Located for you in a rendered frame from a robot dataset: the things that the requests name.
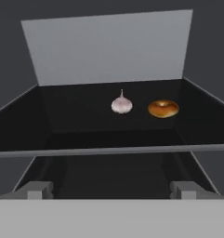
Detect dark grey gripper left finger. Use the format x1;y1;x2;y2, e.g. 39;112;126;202
0;180;55;200

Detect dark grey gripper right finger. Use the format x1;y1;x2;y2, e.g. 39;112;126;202
169;180;224;200

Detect grey fridge shelf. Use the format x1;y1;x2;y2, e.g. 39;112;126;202
0;143;224;159

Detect white garlic bulb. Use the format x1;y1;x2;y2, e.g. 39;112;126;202
111;88;134;115

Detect dark grey fridge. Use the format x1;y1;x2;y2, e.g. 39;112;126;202
0;8;224;200

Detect brown bagel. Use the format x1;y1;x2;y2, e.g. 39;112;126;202
147;99;180;119

